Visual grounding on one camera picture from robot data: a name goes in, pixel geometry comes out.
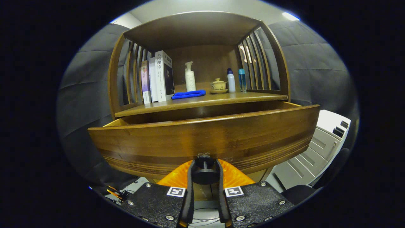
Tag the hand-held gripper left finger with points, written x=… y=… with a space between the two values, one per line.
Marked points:
x=189 y=196

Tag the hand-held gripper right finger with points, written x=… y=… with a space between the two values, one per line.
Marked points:
x=221 y=196

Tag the black drawer knob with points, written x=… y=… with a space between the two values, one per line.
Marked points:
x=205 y=175

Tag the wooden drawer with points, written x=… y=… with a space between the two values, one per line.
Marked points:
x=205 y=136

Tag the wooden countertop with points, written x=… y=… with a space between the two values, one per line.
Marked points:
x=221 y=96

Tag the white and grey office cabinet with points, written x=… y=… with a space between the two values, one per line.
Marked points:
x=316 y=148

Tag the wooden cabinet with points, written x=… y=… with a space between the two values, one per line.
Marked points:
x=193 y=28

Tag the orange and black tool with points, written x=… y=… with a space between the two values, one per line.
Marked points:
x=114 y=192

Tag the black chair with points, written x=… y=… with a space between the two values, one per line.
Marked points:
x=300 y=194

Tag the blue folded cloth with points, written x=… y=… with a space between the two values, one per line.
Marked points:
x=188 y=94

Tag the yellow saucer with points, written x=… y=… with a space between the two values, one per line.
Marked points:
x=219 y=91

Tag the yellow lidded tea cup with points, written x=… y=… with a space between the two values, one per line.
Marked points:
x=218 y=85

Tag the white bottle with blue cap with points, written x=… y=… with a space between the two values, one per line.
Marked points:
x=231 y=82

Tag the white pump bottle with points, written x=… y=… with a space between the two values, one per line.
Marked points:
x=190 y=80

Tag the clear blue bottle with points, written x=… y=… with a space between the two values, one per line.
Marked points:
x=242 y=80

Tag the thin white book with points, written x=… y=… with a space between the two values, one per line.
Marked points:
x=153 y=82

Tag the purple book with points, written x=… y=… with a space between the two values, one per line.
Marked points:
x=145 y=82

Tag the large white book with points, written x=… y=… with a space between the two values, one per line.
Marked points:
x=163 y=76

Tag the small ceiling light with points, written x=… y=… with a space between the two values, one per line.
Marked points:
x=290 y=16

